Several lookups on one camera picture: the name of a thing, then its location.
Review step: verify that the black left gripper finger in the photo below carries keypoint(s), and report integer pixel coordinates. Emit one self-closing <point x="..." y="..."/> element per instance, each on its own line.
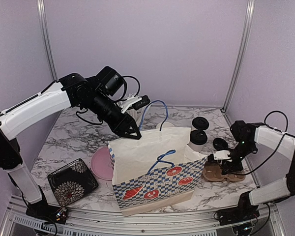
<point x="130" y="134"/>
<point x="133" y="126"/>

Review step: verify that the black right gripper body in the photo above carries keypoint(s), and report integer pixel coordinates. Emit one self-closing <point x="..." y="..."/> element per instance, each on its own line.
<point x="243" y="148"/>

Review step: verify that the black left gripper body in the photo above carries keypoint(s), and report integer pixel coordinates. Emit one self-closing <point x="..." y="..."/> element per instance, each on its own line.
<point x="99" y="105"/>

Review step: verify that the stack of black lids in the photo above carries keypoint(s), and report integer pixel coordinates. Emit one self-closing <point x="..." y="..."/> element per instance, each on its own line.
<point x="220" y="144"/>

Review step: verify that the brown cardboard cup carrier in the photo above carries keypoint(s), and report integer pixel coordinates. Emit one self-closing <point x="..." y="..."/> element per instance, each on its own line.
<point x="213" y="173"/>

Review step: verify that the blue checkered paper bag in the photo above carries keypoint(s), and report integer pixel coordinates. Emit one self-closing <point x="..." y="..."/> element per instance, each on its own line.
<point x="158" y="170"/>

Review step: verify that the white paper coffee cup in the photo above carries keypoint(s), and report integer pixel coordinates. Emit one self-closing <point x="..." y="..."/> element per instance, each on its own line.
<point x="196" y="145"/>
<point x="199" y="125"/>

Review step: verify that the stack of white paper cups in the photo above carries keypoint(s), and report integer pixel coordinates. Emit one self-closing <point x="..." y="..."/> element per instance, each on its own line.
<point x="161" y="126"/>

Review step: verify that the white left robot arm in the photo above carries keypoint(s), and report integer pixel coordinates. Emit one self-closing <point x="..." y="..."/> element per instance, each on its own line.
<point x="93" y="94"/>

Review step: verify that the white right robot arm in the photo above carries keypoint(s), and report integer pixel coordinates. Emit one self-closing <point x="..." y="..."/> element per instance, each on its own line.
<point x="272" y="170"/>

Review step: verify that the bundle of wrapped white straws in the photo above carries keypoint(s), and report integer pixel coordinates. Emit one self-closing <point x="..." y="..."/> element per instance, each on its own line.
<point x="135" y="114"/>

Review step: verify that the pink round plate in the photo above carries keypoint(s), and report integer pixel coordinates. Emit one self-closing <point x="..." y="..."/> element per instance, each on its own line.
<point x="101" y="164"/>

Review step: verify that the black floral square plate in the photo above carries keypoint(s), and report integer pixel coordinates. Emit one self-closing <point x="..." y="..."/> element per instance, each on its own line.
<point x="72" y="182"/>

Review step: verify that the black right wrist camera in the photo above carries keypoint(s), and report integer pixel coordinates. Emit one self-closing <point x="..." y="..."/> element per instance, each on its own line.
<point x="222" y="155"/>

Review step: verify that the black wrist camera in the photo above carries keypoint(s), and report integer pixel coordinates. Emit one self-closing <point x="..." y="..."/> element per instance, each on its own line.
<point x="222" y="155"/>
<point x="108" y="81"/>

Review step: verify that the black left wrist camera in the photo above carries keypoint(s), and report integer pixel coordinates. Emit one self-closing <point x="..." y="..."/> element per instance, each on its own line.
<point x="108" y="81"/>

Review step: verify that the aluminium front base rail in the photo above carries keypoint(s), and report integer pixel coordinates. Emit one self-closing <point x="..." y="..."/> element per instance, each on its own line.
<point x="83" y="222"/>

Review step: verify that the left aluminium frame post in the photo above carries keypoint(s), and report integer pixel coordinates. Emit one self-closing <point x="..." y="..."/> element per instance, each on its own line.
<point x="46" y="39"/>

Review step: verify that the aluminium frame post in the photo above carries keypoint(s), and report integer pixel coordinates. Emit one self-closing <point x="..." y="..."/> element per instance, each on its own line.
<point x="241" y="53"/>
<point x="46" y="39"/>

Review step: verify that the right aluminium frame post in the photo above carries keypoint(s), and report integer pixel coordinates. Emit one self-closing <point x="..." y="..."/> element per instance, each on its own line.
<point x="241" y="53"/>

